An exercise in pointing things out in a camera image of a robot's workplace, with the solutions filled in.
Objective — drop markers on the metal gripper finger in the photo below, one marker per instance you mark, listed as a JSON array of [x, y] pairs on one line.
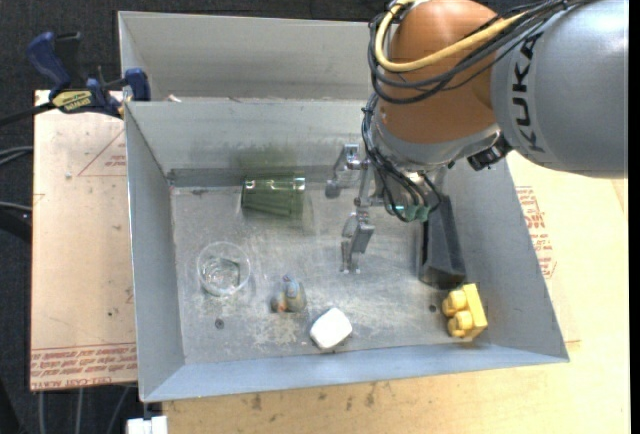
[[350, 162], [357, 237]]

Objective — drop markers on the grey metal bin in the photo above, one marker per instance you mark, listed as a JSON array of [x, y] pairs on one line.
[[300, 132]]

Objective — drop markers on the dark grey flat block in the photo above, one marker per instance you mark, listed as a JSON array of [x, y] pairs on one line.
[[442, 247]]

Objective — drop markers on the green clear glass cup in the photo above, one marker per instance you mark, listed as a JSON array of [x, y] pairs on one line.
[[272, 197]]

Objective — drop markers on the small toy duck figure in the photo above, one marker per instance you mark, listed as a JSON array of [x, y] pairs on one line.
[[291, 294]]

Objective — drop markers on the white rounded block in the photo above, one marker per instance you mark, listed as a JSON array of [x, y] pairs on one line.
[[331, 328]]

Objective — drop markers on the yellow toy brick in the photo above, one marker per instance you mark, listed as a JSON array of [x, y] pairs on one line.
[[467, 312]]

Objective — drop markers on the brown cardboard board red print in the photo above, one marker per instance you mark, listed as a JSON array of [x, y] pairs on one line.
[[80, 242]]

